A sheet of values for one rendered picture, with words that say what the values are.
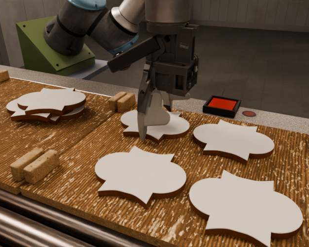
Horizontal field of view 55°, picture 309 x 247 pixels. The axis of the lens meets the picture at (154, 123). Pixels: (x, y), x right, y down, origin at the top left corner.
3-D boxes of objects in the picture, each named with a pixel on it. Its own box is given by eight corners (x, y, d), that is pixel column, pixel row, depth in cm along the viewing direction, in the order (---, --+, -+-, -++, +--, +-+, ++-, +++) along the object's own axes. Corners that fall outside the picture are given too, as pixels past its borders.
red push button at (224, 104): (213, 102, 76) (213, 97, 75) (236, 106, 74) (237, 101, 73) (206, 111, 71) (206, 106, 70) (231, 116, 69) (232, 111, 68)
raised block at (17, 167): (39, 159, 50) (37, 145, 49) (48, 161, 49) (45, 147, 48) (11, 179, 45) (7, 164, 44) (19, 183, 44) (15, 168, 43)
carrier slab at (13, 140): (10, 81, 88) (9, 76, 87) (130, 106, 72) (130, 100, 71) (-131, 136, 60) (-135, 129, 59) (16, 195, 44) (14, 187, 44)
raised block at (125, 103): (129, 102, 71) (129, 91, 69) (136, 103, 70) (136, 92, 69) (116, 111, 66) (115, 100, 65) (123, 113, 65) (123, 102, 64)
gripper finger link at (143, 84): (141, 112, 50) (153, 62, 51) (133, 110, 51) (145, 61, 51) (151, 115, 55) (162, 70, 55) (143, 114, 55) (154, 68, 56)
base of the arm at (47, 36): (55, 18, 116) (66, 0, 110) (87, 44, 120) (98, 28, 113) (34, 34, 105) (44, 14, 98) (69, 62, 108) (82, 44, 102)
